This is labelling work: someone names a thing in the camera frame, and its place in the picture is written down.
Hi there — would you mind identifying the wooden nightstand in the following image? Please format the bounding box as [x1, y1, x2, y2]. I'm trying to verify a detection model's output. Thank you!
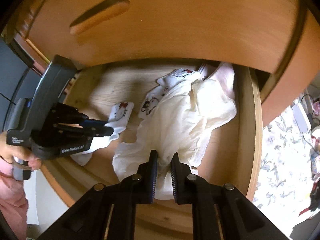
[0, 0, 320, 128]

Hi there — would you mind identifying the cream sheer garment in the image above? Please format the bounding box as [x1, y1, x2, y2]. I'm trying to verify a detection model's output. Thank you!
[112, 80, 236, 200]

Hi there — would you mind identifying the dark panel board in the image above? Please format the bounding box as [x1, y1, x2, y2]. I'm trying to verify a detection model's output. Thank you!
[1, 39, 41, 131]

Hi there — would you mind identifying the black cable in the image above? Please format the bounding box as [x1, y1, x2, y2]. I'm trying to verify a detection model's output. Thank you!
[298, 93, 320, 156]

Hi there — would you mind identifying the person's left hand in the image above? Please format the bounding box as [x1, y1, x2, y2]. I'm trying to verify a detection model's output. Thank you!
[1, 132, 42, 171]

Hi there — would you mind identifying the pink sleeve forearm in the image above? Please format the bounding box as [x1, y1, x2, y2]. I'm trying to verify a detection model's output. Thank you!
[1, 159, 28, 239]

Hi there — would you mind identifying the colourful clutter pile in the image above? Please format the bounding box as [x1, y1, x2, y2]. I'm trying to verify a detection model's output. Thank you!
[299, 126, 319, 216]

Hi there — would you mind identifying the white power adapter box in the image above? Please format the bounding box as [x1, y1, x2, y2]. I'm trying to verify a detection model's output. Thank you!
[291, 103, 311, 133]

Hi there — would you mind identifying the pink floral garment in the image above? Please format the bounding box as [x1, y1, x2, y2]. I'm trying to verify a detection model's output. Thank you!
[197, 62, 235, 100]

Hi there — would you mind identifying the floral grey white quilt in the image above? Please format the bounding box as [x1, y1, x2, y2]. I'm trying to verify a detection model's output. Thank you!
[253, 107, 313, 236]

